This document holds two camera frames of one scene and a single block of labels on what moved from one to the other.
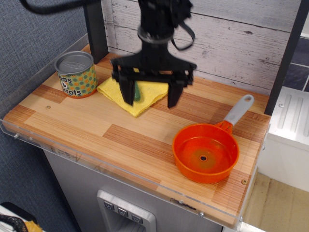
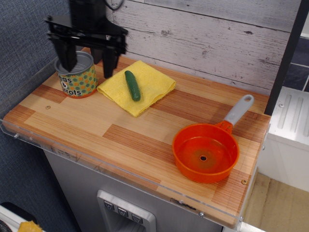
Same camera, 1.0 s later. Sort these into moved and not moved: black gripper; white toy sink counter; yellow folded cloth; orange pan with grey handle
Moved: black gripper
Not moved: white toy sink counter; yellow folded cloth; orange pan with grey handle
